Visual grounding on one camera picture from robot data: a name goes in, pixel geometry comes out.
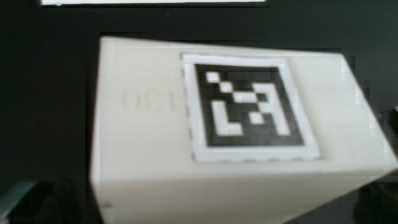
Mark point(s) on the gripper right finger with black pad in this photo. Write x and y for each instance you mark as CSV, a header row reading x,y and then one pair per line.
x,y
376,209

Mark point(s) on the white long cabinet block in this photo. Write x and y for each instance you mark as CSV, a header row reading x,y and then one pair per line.
x,y
236,135

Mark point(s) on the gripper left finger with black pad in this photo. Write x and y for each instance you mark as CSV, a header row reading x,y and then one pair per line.
x,y
40,202

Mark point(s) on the white base tag sheet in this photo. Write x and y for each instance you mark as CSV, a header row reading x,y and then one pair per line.
x,y
117,2

